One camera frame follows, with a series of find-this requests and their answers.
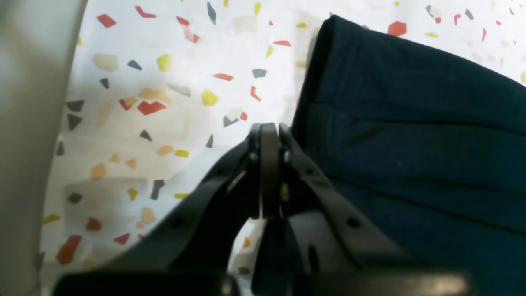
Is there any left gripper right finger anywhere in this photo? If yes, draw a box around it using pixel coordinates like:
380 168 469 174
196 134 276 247
279 123 473 296

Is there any terrazzo pattern tablecloth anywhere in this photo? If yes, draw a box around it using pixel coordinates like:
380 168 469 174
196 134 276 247
37 0 525 296

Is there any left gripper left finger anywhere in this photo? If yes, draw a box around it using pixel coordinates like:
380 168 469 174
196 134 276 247
53 123 282 296

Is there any black t-shirt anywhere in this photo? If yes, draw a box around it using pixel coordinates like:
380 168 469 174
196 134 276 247
292 15 525 296

